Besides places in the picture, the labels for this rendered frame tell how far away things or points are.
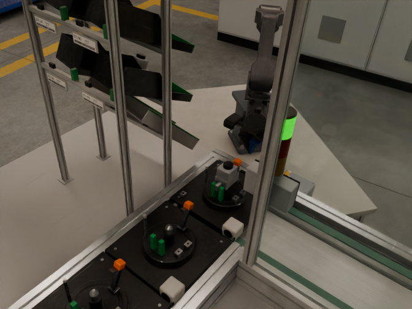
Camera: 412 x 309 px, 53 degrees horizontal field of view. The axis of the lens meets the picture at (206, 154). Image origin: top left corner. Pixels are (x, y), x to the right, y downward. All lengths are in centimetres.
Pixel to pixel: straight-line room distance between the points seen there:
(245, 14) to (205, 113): 271
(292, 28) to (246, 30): 377
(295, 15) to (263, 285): 70
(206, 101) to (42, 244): 98
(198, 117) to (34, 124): 186
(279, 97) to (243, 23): 372
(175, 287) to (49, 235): 48
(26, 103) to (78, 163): 215
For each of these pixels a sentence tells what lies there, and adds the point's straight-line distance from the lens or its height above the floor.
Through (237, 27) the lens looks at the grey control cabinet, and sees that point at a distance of 452.
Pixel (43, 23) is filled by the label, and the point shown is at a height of 144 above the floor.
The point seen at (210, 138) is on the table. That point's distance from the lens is 167.
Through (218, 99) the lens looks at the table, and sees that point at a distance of 192.
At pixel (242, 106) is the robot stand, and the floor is 106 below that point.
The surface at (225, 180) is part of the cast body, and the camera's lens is 119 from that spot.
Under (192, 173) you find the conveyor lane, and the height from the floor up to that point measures 95.
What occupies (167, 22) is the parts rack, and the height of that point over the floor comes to 147.
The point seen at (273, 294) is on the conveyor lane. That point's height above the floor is 91.
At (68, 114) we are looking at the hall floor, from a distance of 346.
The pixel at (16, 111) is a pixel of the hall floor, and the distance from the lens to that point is 360.
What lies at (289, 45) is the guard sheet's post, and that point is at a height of 157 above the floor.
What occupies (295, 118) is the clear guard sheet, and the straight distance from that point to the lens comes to 79.
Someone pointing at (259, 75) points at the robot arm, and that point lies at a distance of 112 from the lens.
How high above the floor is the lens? 185
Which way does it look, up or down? 39 degrees down
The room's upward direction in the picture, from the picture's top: 4 degrees clockwise
